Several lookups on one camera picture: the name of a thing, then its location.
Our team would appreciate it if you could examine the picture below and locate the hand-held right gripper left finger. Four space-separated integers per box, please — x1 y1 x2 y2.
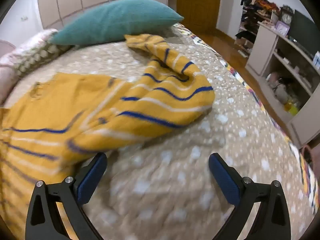
25 152 108 240

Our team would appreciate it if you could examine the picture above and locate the beige open shelf unit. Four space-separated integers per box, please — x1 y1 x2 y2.
245 21 320 148

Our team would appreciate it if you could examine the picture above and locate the dark table clock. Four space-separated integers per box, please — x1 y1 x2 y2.
280 5 294 25

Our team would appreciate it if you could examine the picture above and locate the dark flat television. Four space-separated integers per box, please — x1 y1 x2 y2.
289 9 317 58

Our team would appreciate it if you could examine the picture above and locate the pale floral pillow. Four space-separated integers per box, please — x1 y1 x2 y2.
0 28 59 105

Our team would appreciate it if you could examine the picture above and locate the wooden door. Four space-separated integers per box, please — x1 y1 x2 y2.
176 0 223 33

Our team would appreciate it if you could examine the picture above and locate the purple picture frame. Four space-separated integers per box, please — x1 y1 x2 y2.
275 21 290 36

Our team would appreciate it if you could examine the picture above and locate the teal knit pillow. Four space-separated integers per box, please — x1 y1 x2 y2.
49 0 185 46

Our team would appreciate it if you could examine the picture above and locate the yellow plastic container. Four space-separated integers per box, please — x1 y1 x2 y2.
284 101 299 116

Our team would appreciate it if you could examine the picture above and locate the pale panelled wardrobe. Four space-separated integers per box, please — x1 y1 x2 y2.
36 0 171 30

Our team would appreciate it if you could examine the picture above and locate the beige dotted bedspread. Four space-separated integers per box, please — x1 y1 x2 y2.
0 22 318 240

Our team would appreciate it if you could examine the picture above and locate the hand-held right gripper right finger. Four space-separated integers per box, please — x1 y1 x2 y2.
209 152 292 240

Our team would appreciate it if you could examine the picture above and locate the yellow blue-striped knit sweater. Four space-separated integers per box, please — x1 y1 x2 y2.
0 34 216 232

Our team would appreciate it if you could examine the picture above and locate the olive sheep-print pillow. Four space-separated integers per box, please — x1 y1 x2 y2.
11 39 77 77

